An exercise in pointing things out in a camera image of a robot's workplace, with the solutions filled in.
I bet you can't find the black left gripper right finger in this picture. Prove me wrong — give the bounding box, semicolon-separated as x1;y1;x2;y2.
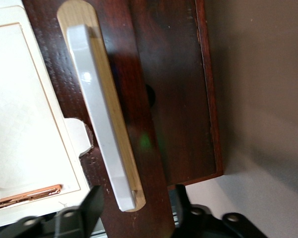
167;183;266;238

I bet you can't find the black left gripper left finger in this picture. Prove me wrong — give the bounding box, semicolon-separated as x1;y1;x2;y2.
0;184;105;238

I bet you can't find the white drawer handle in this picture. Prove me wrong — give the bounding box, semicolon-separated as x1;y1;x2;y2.
66;24;137;212

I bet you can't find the dark wooden drawer with handle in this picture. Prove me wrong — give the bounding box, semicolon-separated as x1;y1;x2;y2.
22;0;176;238

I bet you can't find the light wooden handle plate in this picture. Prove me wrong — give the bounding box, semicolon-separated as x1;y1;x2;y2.
57;0;147;213

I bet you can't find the dark brown wooden cabinet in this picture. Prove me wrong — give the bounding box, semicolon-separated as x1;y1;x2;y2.
166;0;224;186

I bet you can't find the cream white box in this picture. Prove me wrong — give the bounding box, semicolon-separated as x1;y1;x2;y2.
0;4;95;228

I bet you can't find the rose gold box handle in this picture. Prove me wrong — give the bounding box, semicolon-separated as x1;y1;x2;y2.
0;183;64;210

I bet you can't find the dark wooden drawer without handle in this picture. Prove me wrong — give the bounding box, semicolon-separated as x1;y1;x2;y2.
128;0;217;185

